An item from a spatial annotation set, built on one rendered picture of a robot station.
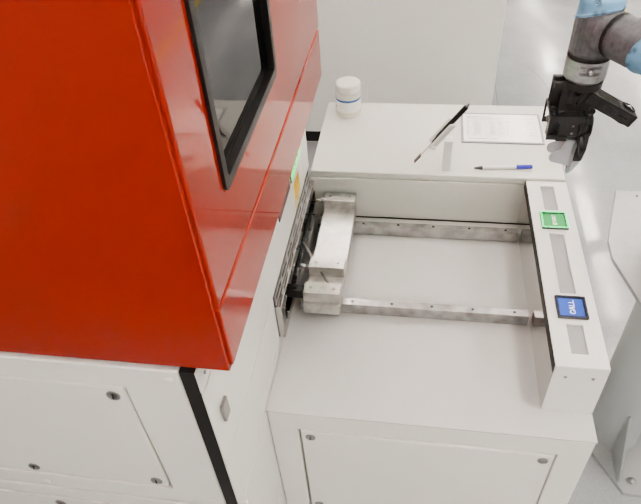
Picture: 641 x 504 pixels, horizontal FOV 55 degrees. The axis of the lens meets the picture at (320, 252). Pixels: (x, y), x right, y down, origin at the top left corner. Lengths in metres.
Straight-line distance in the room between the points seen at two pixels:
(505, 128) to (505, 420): 0.81
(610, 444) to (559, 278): 1.00
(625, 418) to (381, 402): 1.03
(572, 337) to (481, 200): 0.50
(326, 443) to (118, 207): 0.81
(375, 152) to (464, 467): 0.79
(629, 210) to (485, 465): 0.80
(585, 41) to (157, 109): 0.83
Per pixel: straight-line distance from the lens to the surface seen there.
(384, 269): 1.50
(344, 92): 1.73
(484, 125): 1.75
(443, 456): 1.33
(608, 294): 2.73
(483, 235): 1.58
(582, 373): 1.21
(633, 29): 1.15
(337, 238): 1.49
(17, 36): 0.59
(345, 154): 1.62
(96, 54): 0.56
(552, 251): 1.39
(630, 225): 1.74
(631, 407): 2.07
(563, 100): 1.27
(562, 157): 1.34
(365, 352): 1.33
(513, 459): 1.33
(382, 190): 1.58
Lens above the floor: 1.87
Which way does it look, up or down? 43 degrees down
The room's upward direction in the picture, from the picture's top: 5 degrees counter-clockwise
